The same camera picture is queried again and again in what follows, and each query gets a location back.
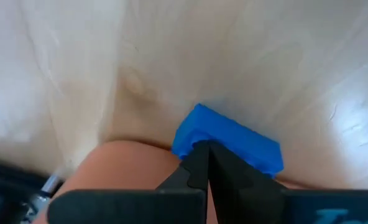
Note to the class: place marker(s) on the blue toy brick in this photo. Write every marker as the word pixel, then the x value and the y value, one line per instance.
pixel 227 133

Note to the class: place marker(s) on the orange plastic bin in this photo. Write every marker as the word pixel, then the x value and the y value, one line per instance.
pixel 115 168

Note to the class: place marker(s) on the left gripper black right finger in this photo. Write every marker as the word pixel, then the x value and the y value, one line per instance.
pixel 243 193

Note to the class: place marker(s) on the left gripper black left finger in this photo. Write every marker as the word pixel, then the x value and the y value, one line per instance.
pixel 184 186

